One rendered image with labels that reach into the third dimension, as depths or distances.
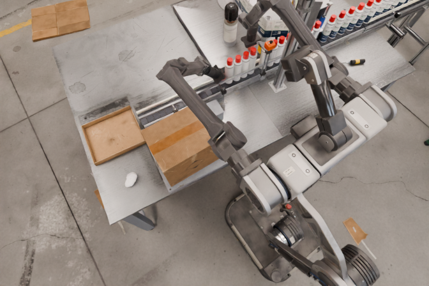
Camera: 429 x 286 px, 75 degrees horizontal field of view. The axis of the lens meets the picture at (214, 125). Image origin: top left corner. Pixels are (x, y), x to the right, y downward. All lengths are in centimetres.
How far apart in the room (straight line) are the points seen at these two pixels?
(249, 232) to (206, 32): 142
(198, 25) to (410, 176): 216
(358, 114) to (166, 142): 81
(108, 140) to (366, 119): 132
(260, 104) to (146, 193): 85
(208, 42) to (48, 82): 188
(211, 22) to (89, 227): 183
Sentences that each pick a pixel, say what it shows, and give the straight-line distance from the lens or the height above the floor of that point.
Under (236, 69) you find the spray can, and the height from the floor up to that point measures 100.
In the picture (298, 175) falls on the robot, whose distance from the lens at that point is 86.
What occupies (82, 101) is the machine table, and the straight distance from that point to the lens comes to 192.
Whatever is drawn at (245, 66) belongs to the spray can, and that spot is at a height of 100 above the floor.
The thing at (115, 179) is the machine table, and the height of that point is 83.
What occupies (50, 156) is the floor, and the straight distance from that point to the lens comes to 286.
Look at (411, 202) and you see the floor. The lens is 285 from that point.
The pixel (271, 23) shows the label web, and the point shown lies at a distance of 189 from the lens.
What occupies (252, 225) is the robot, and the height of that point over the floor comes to 24.
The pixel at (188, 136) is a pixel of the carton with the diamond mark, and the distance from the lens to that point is 131.
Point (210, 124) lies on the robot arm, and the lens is 95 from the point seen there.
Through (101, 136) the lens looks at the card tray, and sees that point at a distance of 175.
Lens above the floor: 232
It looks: 64 degrees down
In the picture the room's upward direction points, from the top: straight up
